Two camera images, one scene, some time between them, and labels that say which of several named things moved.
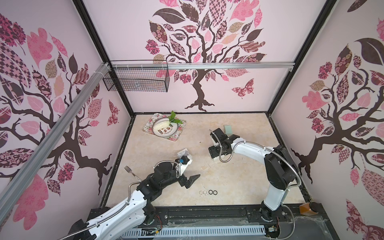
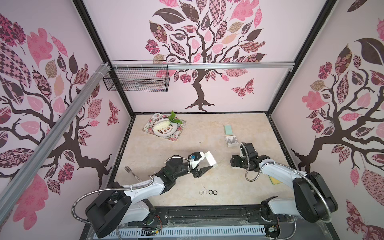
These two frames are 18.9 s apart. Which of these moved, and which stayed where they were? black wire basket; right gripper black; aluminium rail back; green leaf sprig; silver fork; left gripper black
Moved: right gripper black; left gripper black
Stayed: green leaf sprig; aluminium rail back; black wire basket; silver fork
